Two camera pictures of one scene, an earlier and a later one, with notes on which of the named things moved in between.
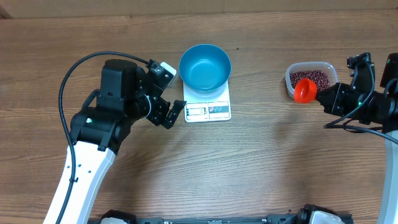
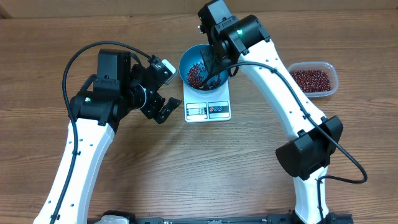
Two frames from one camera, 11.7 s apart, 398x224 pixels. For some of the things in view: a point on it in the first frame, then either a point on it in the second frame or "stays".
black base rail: x=306 y=214 stays
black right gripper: x=339 y=99 -> x=210 y=63
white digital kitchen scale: x=204 y=107 stays
